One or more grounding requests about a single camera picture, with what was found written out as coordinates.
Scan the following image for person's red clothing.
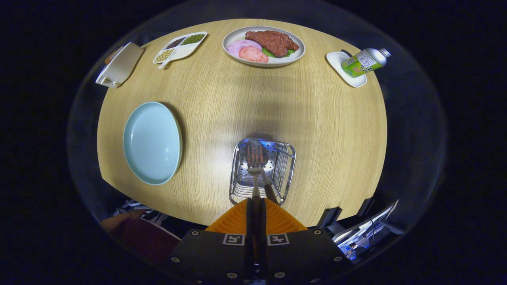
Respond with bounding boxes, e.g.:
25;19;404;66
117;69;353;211
111;217;181;266

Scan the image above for fork with brown handle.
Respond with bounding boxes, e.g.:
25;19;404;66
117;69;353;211
246;144;265;254

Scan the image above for white round dinner plate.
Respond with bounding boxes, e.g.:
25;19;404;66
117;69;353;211
222;26;306;67

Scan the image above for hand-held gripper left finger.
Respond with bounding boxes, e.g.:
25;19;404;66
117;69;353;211
168;198;256;283

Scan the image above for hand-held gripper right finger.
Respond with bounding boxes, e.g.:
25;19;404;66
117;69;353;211
259;198;351;283

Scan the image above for red ham slice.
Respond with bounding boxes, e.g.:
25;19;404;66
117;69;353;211
238;46;269;63

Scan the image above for white toaster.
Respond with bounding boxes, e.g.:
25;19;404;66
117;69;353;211
95;42;145;89

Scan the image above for green lettuce leaf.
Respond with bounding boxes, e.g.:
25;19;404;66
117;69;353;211
261;48;295;59

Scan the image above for silver bottle with green label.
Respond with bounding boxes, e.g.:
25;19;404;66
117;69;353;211
341;47;392;78

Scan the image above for white square coaster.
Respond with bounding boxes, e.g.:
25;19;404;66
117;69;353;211
326;50;368;88

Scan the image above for pale pink ham slice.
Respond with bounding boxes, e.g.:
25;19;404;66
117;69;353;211
227;40;263;58

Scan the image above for metal wire basket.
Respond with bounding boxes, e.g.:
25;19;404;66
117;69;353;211
229;138;297;206

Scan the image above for brown toast slice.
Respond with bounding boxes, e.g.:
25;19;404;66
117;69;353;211
104;47;124;66

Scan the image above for white divided dish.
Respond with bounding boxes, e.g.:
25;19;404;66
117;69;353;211
153;32;208;69

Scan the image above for silver laptop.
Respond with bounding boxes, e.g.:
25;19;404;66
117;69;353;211
332;200;398;260

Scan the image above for light blue plate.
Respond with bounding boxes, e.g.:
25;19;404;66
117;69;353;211
123;102;183;186

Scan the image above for brown steak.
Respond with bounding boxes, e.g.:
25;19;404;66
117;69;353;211
245;30;300;58

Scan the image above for spoon with brown handle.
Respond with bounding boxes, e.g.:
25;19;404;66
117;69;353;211
245;139;280;205

